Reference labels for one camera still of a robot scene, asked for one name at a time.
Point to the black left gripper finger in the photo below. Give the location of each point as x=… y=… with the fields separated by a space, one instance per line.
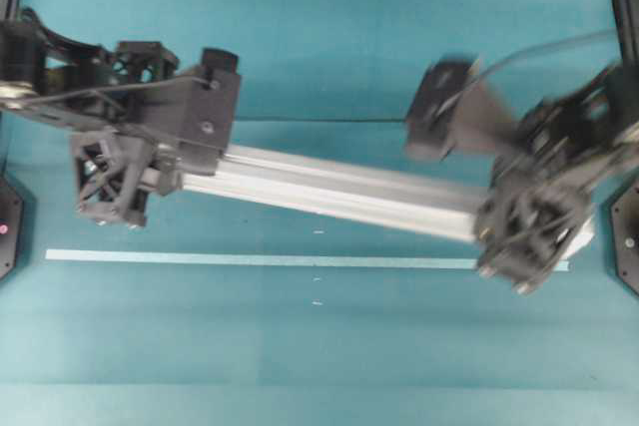
x=149 y=64
x=108 y=171

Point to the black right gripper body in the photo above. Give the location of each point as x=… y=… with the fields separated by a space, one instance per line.
x=559 y=176

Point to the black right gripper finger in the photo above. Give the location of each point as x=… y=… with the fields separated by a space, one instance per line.
x=574 y=128
x=526 y=231

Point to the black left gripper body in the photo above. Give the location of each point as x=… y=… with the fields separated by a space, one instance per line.
x=152 y=114

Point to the silver aluminium extrusion rail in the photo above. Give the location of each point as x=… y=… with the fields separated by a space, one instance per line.
x=381 y=197

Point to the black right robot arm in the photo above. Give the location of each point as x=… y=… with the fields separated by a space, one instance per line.
x=619 y=85

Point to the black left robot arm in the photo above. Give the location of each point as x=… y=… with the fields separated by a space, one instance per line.
x=98 y=95

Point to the light blue tape strip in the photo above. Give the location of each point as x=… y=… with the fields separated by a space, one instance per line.
x=57 y=254

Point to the teal table cloth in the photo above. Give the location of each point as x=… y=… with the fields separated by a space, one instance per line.
x=112 y=343

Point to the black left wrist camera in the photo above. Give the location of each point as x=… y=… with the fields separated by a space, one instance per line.
x=208 y=111

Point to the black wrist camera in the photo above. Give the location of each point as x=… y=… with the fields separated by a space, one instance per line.
x=453 y=110
x=208 y=111

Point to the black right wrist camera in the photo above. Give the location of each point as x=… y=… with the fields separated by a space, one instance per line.
x=453 y=110

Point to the black right frame post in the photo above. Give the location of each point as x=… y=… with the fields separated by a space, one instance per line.
x=626 y=21

